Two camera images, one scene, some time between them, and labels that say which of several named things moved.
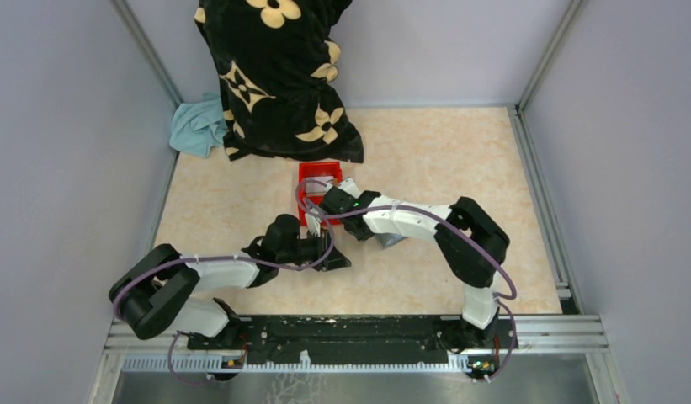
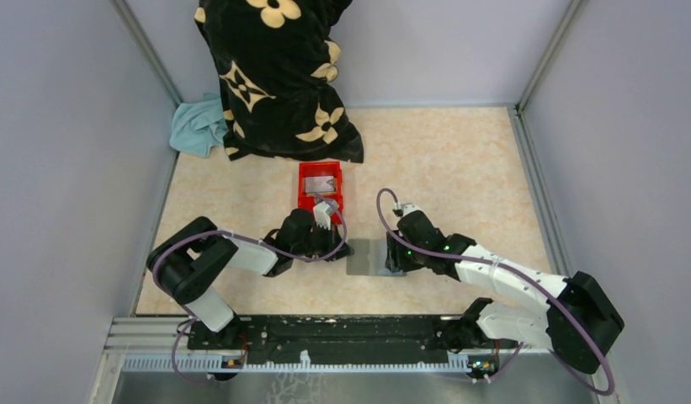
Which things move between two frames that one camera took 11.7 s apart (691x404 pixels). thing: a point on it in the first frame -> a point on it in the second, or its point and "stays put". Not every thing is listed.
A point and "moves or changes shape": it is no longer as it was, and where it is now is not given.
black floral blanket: x=279 y=63 stays put
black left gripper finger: x=334 y=260 -> x=344 y=252
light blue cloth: x=199 y=126 stays put
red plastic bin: x=310 y=202 stays put
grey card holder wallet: x=387 y=239 moves or changes shape
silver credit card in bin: x=319 y=183 stays put
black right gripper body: x=362 y=236 -> x=403 y=258
